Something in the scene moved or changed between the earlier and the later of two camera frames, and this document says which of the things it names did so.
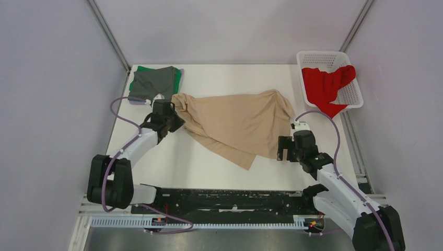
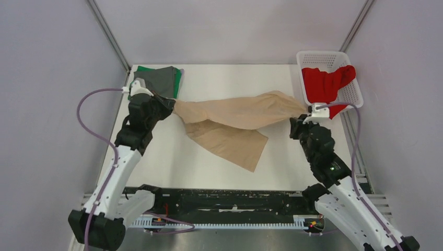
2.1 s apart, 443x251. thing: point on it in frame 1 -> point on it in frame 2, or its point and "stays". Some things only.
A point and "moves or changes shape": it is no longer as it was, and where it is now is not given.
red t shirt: (322, 87) stays
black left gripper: (179, 122) -> (167, 104)
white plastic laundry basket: (327, 61) stays
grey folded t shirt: (149, 83) stays
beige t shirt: (239, 128) moves or changes shape
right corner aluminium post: (364, 11) stays
